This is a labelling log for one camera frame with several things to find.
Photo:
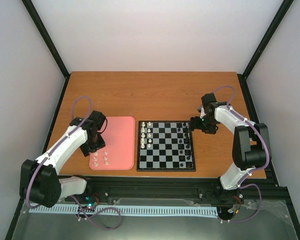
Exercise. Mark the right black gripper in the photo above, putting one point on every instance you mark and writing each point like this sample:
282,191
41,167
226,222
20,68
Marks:
212,130

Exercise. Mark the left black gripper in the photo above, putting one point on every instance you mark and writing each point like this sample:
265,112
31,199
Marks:
85,150

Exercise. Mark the white queen piece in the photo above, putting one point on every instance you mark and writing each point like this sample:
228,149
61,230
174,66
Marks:
142,141

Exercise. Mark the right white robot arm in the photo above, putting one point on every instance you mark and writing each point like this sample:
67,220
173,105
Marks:
251,150

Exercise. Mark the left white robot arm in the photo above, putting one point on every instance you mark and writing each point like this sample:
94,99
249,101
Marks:
40,184

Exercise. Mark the black king piece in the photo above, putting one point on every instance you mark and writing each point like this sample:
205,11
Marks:
186,140

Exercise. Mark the pink plastic tray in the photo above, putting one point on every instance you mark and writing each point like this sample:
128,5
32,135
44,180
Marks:
119,137

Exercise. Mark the black white chessboard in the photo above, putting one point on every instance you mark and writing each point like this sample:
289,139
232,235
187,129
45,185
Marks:
164,155

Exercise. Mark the black aluminium frame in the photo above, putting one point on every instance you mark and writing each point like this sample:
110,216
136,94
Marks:
157,187

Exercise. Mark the light blue cable duct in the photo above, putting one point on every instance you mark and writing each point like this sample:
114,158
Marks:
137,210

